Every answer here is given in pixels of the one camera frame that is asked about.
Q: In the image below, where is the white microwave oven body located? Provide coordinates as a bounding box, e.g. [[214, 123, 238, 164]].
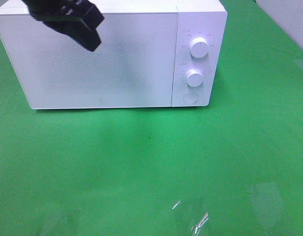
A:
[[0, 0, 227, 107]]

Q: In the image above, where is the white microwave door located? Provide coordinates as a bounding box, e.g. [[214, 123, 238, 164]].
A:
[[0, 13, 177, 109]]

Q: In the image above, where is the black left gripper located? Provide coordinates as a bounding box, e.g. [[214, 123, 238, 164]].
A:
[[23, 0, 104, 52]]

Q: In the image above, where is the white door release button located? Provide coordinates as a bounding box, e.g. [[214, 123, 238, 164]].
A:
[[183, 92, 198, 104]]

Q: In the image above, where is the green table mat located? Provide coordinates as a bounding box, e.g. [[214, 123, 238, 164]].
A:
[[0, 0, 303, 236]]

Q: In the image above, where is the white microwave knob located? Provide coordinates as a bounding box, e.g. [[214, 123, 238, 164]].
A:
[[186, 69, 204, 87], [189, 36, 209, 59]]

